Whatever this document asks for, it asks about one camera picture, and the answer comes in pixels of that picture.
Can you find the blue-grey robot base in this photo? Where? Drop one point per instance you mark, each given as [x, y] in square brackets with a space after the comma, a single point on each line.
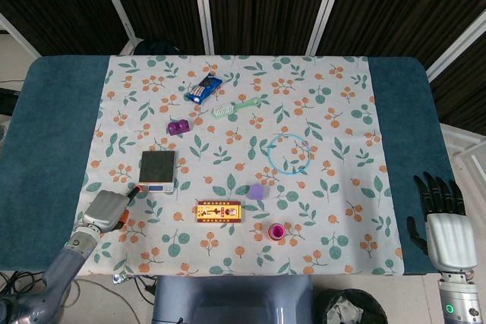
[228, 297]

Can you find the magenta stacking cup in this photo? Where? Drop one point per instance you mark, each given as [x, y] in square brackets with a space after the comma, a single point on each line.
[277, 231]

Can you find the black trash bin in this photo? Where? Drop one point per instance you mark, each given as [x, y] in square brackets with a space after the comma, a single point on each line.
[353, 307]

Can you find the floral white tablecloth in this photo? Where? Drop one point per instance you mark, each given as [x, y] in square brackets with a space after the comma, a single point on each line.
[235, 255]

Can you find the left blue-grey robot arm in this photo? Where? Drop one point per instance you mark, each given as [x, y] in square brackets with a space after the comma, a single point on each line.
[60, 267]

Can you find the silver digital kitchen scale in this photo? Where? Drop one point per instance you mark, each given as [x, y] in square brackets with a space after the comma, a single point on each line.
[157, 166]

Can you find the purple foam cube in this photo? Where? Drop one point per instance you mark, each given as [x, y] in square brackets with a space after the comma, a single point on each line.
[256, 192]

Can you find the orange stacking cup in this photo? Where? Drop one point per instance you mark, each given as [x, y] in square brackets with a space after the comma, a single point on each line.
[269, 236]

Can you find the teal table cover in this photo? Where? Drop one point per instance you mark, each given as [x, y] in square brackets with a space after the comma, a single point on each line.
[49, 130]

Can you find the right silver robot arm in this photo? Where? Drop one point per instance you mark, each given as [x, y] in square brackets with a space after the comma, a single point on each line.
[459, 297]

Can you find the black object behind table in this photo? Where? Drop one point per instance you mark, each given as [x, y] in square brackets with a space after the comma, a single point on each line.
[157, 47]

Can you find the white box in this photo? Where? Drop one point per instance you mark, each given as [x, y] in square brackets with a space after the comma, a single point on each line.
[469, 161]

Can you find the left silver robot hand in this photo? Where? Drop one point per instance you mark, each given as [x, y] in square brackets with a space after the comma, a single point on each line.
[106, 210]

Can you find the white partition frame post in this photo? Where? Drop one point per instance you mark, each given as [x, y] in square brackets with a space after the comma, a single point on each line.
[114, 1]
[326, 5]
[203, 5]
[455, 43]
[19, 35]

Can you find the yellow and red box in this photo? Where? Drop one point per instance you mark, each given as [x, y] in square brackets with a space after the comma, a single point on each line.
[219, 211]

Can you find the green brush with white bristles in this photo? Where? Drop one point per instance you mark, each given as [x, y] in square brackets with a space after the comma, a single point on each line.
[222, 111]

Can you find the purple toy brick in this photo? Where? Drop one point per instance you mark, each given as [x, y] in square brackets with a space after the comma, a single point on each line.
[178, 128]

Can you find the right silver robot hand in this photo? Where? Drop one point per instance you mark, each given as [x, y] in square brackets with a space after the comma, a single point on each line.
[450, 236]

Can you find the blue snack packet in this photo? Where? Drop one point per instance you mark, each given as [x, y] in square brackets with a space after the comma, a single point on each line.
[205, 89]

